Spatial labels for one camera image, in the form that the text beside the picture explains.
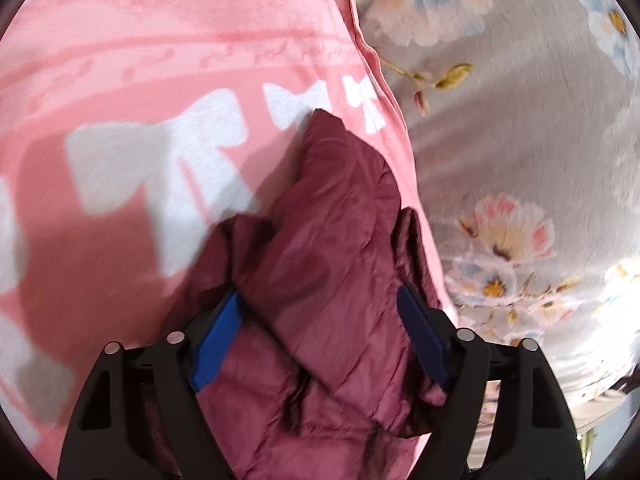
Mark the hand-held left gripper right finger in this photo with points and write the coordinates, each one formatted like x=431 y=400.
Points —
x=420 y=330

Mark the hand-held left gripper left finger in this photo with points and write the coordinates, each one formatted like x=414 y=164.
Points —
x=220 y=340

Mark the maroon puffer jacket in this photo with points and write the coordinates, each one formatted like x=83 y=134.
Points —
x=325 y=240

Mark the grey floral bed sheet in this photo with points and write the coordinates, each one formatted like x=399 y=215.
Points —
x=500 y=150

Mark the pink blanket with white bows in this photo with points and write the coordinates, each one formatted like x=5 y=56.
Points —
x=150 y=60

